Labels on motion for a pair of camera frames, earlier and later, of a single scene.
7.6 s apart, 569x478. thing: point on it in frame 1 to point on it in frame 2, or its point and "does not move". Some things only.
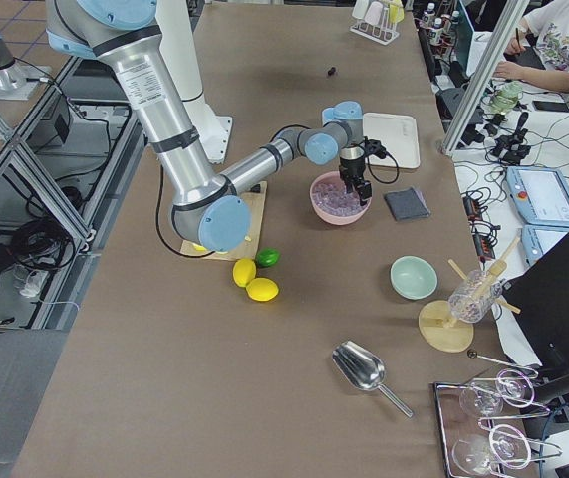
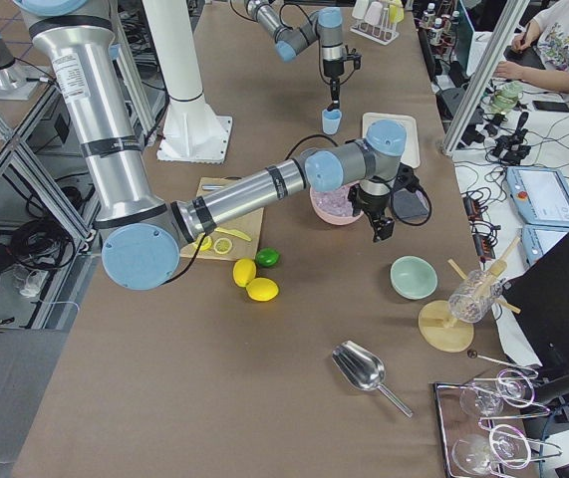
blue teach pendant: x=541 y=197 does not move
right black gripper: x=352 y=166 to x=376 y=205
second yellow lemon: x=262 y=289 does not move
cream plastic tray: x=398 y=133 does not move
